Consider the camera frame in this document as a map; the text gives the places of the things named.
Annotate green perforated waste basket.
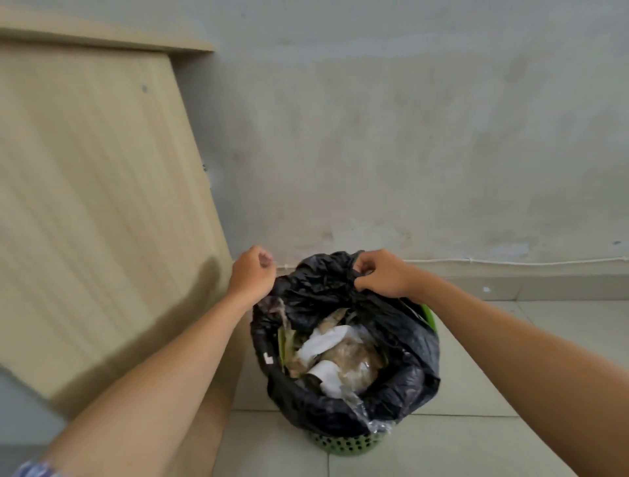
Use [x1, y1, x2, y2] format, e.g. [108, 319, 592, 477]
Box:
[307, 303, 439, 457]

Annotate patterned shirt sleeve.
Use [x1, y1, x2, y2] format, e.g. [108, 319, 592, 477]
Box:
[12, 459, 67, 477]

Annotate person's left forearm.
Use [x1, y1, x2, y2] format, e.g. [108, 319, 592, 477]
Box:
[41, 289, 263, 477]

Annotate crumpled brown paper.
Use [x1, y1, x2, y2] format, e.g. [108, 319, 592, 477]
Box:
[330, 339, 385, 395]

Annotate light wooden desk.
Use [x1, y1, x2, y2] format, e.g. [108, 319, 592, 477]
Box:
[0, 9, 250, 477]

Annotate crumpled white tissue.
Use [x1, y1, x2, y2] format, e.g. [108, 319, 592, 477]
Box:
[296, 325, 363, 363]

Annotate person's right hand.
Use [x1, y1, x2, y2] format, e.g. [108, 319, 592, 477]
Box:
[352, 249, 421, 301]

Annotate person's left hand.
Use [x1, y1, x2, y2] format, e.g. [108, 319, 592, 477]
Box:
[228, 245, 278, 309]

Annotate green leaf scrap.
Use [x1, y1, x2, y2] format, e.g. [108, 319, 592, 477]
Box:
[277, 322, 301, 370]

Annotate crumpled white paper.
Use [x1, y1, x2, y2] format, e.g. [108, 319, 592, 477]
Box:
[309, 360, 347, 398]

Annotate person's right forearm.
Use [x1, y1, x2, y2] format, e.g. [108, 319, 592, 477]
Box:
[412, 272, 629, 477]

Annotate white wall cable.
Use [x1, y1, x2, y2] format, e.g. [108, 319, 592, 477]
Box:
[275, 256, 629, 270]

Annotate clear plastic wrap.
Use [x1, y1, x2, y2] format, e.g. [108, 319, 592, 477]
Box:
[340, 386, 396, 439]

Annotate black plastic trash bag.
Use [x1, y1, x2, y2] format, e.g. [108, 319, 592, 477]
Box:
[250, 251, 441, 439]

